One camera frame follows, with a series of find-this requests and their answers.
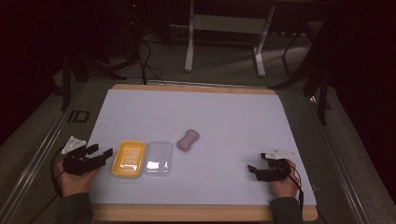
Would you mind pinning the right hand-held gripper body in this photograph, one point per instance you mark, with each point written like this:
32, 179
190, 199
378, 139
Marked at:
275, 166

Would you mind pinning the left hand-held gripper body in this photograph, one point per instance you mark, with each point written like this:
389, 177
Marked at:
79, 161

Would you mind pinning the yellow soap dish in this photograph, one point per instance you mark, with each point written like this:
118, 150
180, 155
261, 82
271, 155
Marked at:
129, 159

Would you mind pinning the clear plastic soap dish lid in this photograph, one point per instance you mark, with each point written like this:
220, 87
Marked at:
158, 159

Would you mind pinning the pink soap bar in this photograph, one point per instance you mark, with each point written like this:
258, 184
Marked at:
188, 140

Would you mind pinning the person's left hand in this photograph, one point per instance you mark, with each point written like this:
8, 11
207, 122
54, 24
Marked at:
74, 182

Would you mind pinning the person's right hand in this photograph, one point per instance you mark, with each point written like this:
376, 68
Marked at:
285, 186

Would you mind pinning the white table mat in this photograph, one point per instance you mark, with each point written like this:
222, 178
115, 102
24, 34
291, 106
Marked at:
199, 146

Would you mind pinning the black metal stand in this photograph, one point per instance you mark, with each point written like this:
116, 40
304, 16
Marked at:
314, 77
70, 71

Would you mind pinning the white metal table frame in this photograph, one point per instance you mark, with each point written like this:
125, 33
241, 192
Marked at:
229, 34

